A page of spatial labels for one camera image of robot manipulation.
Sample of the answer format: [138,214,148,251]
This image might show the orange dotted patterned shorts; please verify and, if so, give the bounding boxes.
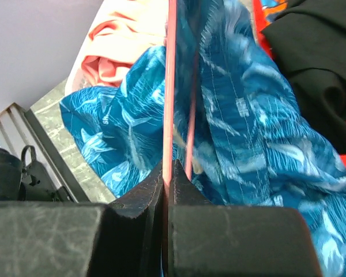
[260,0,288,23]

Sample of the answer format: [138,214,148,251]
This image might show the blue leaf-print shorts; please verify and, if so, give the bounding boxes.
[60,1,346,276]

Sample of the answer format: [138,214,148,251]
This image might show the white perforated basket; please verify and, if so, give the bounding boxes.
[64,1,110,96]

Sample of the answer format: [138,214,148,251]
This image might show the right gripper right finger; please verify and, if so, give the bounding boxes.
[168,160,212,207]

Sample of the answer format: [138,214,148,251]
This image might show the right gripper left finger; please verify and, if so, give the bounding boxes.
[87,163,163,276]

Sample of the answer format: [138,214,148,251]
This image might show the pink cloth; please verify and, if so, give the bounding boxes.
[81,1,168,87]

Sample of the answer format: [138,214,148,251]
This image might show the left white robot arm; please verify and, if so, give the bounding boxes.
[0,145,73,202]

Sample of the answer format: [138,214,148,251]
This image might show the red plastic tray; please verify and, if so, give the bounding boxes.
[252,0,346,166]

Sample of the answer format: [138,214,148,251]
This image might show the black garment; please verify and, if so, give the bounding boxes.
[262,0,346,154]

